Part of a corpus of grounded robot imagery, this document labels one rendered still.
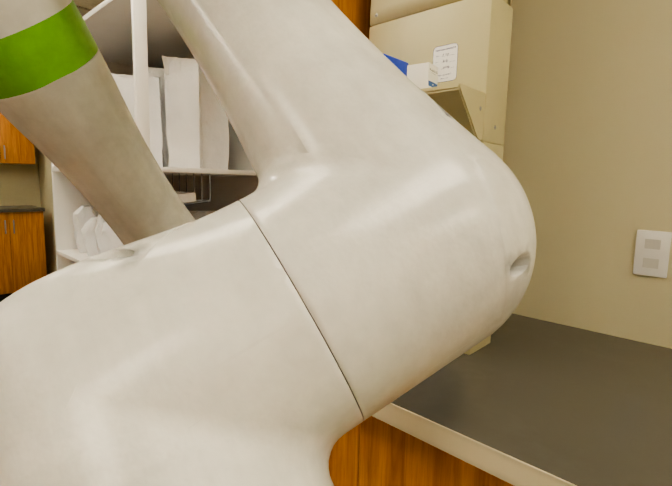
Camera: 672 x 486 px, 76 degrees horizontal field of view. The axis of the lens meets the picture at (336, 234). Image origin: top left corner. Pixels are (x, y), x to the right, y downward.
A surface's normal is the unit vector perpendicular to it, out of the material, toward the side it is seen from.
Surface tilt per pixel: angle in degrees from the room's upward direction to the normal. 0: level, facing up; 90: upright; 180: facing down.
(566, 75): 90
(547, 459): 0
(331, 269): 66
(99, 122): 109
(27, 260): 90
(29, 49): 114
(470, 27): 90
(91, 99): 105
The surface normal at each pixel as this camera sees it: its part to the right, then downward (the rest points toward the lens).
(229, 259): -0.11, -0.56
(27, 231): 0.73, 0.10
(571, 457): 0.02, -0.99
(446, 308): 0.36, 0.25
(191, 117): 0.15, 0.22
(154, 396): 0.14, -0.18
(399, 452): -0.69, 0.07
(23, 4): 0.80, 0.33
